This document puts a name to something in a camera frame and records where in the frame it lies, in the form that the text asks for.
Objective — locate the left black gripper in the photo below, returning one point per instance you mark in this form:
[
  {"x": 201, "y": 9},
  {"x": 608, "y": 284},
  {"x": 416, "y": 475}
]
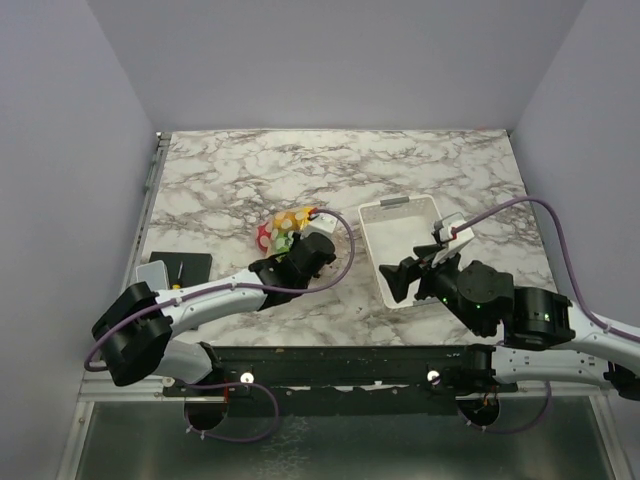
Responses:
[{"x": 297, "y": 238}]

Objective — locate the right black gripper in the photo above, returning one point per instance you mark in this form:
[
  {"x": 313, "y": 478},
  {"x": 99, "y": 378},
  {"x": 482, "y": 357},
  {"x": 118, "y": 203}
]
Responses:
[{"x": 398, "y": 277}]

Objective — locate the clear dotted zip bag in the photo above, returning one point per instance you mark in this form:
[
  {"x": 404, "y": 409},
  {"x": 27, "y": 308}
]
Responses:
[{"x": 268, "y": 253}]

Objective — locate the white perforated basket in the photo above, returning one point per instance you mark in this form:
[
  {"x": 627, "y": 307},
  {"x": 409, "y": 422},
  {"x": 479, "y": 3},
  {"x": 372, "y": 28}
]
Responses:
[{"x": 391, "y": 228}]

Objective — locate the red toy apple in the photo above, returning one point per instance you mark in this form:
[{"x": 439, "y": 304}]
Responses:
[{"x": 263, "y": 237}]

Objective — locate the green striped toy watermelon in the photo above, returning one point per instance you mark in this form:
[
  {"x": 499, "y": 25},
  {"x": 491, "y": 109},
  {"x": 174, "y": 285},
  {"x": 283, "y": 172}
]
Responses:
[{"x": 281, "y": 241}]

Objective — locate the yellow toy banana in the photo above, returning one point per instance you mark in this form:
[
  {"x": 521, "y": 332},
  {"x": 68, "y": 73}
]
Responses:
[{"x": 292, "y": 220}]

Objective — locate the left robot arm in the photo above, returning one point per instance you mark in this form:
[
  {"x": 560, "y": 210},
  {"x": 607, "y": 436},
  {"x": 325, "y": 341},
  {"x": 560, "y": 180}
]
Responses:
[{"x": 136, "y": 330}]

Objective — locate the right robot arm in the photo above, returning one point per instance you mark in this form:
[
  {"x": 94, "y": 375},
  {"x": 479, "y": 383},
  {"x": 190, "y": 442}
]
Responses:
[{"x": 545, "y": 336}]

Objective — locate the grey rectangular box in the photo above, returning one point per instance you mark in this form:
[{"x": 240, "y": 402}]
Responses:
[{"x": 154, "y": 274}]

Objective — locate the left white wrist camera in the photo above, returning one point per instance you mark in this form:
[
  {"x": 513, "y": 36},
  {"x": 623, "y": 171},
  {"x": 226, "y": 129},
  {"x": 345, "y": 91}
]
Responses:
[{"x": 321, "y": 223}]

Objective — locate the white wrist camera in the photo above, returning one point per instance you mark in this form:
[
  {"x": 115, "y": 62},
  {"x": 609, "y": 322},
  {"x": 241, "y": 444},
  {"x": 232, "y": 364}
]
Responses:
[
  {"x": 321, "y": 223},
  {"x": 450, "y": 237}
]

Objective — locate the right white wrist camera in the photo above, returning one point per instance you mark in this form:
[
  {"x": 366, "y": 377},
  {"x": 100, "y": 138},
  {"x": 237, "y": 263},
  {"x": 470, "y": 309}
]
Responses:
[{"x": 450, "y": 237}]

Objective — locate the black metal base rail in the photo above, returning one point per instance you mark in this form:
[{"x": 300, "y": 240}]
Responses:
[{"x": 346, "y": 381}]

